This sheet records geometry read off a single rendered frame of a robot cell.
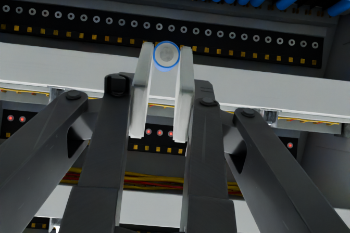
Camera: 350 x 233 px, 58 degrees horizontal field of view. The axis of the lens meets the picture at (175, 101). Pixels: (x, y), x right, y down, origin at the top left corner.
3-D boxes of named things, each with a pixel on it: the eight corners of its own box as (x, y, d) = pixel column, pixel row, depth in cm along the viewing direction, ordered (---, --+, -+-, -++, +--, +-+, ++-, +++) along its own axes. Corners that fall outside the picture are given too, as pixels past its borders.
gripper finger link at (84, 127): (125, 146, 14) (57, 140, 14) (136, 96, 19) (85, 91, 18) (127, 117, 13) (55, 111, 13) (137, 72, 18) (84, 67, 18)
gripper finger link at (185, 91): (179, 90, 15) (195, 91, 15) (180, 45, 21) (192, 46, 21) (172, 142, 16) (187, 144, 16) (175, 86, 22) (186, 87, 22)
